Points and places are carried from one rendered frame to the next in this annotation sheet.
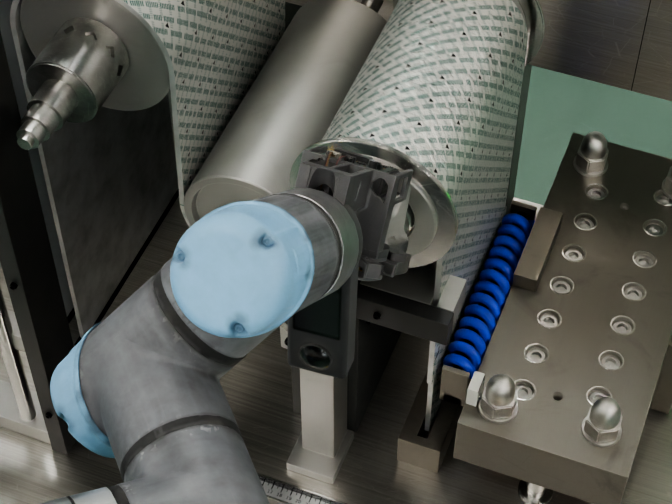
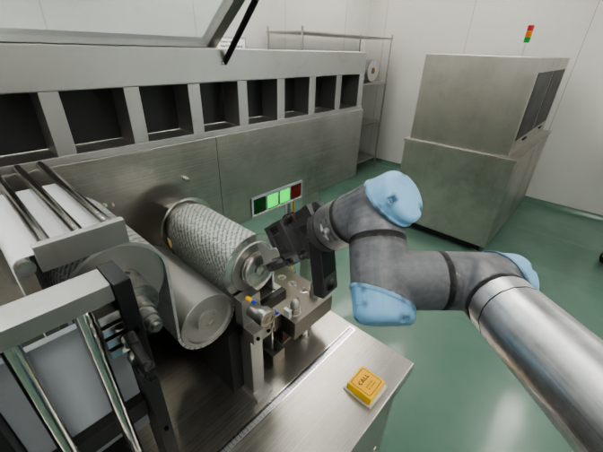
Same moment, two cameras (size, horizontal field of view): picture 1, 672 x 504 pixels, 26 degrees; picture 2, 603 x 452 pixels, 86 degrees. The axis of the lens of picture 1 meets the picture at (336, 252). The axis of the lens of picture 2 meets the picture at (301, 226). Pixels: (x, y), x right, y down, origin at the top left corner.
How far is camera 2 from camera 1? 0.85 m
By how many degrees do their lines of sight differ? 56
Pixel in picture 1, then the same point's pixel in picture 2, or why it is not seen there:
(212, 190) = (191, 317)
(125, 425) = (437, 277)
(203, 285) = (406, 202)
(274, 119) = (183, 281)
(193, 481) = (479, 257)
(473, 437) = (299, 324)
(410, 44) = (207, 221)
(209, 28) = not seen: hidden behind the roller
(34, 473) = not seen: outside the picture
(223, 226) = (394, 176)
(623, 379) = (300, 283)
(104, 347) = (388, 272)
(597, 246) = not seen: hidden behind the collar
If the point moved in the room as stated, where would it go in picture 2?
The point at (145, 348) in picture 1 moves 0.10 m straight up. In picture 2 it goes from (400, 254) to (417, 176)
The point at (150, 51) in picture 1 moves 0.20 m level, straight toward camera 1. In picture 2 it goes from (152, 265) to (271, 283)
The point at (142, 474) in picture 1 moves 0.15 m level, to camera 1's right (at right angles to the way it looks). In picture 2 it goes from (467, 278) to (461, 222)
